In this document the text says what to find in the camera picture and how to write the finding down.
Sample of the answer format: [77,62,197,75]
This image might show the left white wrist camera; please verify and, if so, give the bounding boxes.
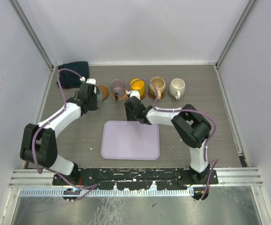
[80,76,96,85]

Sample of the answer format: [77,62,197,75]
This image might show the purple cable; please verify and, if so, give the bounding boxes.
[127,79,218,201]
[31,68,100,202]

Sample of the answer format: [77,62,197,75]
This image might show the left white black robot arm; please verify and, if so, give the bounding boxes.
[20,79,100,186]

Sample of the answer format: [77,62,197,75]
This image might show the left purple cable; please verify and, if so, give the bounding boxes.
[31,68,100,202]

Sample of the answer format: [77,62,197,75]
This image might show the dark brown wooden coaster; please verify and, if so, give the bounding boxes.
[140,92,146,100]

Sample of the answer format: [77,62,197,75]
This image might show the purple glass mug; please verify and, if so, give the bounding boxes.
[110,78,126,98]

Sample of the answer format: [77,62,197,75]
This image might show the white ceramic mug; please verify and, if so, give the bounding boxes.
[168,78,186,97]

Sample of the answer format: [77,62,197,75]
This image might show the yellow mug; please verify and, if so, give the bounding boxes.
[129,78,145,96]

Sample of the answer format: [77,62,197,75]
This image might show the brown wooden round coaster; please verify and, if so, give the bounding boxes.
[148,91,166,99]

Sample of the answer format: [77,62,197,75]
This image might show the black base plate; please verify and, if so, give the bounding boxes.
[65,168,218,190]

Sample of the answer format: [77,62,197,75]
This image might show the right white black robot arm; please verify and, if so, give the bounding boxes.
[124,97,212,185]

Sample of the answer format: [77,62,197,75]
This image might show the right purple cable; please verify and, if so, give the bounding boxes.
[127,79,218,201]

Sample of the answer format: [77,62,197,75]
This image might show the beige ceramic mug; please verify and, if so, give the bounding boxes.
[148,77,166,99]

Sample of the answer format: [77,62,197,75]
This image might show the grey ceramic mug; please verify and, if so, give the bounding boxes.
[97,88,103,105]

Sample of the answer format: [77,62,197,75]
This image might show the lavender plastic tray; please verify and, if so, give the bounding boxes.
[101,120,160,161]

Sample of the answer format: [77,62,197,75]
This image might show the aluminium front rail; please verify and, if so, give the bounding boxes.
[8,167,263,188]

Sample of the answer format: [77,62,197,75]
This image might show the white slotted cable duct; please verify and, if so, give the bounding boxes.
[19,188,194,197]

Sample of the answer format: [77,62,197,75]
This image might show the dark blue folded cloth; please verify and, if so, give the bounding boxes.
[58,61,90,89]

